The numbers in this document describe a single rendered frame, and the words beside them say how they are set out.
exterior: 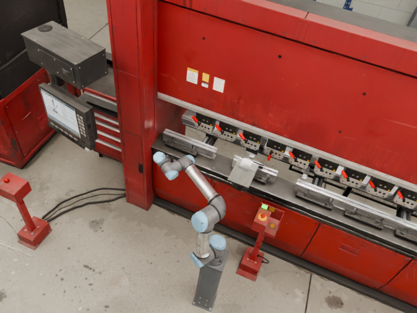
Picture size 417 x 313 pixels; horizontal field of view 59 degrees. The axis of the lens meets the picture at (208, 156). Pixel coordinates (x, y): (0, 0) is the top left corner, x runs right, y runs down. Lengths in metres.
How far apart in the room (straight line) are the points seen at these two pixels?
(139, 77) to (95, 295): 1.92
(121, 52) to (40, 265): 2.08
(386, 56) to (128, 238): 2.71
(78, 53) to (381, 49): 1.76
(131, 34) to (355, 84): 1.45
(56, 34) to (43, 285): 2.13
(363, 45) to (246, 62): 0.73
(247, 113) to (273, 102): 0.24
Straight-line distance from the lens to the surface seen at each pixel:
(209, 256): 2.55
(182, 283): 3.55
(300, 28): 2.32
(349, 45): 2.32
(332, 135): 2.69
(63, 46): 2.55
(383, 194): 3.00
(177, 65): 2.78
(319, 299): 3.76
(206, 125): 2.98
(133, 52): 2.66
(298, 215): 3.20
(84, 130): 2.69
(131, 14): 2.52
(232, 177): 2.96
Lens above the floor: 3.24
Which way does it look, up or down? 47 degrees down
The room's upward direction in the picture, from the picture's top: 8 degrees clockwise
